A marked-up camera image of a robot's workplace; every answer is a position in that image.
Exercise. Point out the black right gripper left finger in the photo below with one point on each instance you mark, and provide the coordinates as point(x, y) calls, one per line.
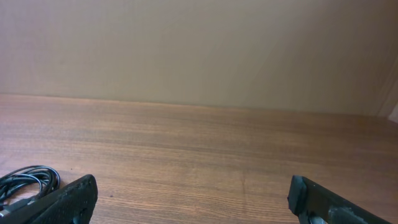
point(74, 203)

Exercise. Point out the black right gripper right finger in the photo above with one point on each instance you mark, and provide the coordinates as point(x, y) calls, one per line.
point(312, 204)

